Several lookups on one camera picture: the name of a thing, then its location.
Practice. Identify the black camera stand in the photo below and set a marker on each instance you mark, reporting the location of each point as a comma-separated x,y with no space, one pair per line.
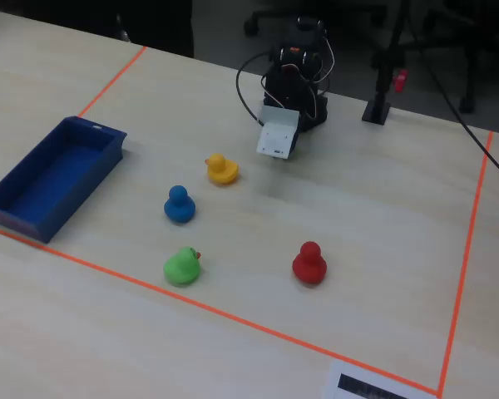
382,83

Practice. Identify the green rubber duck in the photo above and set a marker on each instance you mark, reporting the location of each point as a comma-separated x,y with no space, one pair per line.
182,268

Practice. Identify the yellow rubber duck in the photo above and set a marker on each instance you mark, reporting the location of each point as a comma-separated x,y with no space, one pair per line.
222,169

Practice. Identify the orange tape strip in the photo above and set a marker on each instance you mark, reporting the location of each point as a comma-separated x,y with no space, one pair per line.
216,309
467,257
112,81

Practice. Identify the white camera box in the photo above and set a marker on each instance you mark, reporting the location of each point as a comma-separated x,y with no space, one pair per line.
278,133

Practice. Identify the red rubber duck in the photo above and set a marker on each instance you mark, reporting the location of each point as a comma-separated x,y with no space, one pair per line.
309,266

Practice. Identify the blue rubber duck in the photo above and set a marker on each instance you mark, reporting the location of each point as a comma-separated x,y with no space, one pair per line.
179,207

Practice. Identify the blue plastic box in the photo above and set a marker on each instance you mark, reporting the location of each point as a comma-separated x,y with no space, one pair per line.
52,183

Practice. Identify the white barcode paper sheet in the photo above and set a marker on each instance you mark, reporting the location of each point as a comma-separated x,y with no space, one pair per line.
370,384

